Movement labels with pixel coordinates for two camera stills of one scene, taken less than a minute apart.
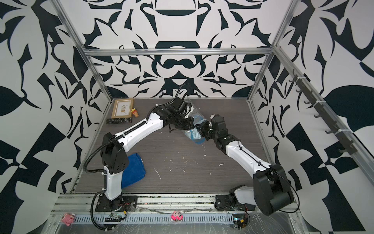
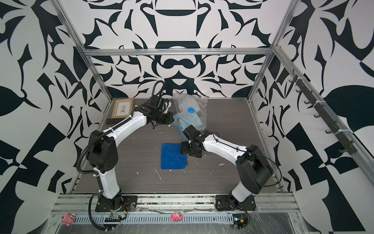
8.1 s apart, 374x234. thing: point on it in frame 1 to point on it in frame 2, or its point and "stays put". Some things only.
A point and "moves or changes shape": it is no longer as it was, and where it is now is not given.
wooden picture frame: [122, 108] stays put
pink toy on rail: [68, 218] stays put
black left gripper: [190, 122] to [169, 118]
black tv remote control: [119, 120] stays put
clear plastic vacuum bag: [193, 134] moves or changes shape
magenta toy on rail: [176, 216] stays put
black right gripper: [202, 125] to [183, 150]
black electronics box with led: [240, 220] stays put
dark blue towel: [134, 172] to [171, 158]
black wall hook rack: [348, 147] stays put
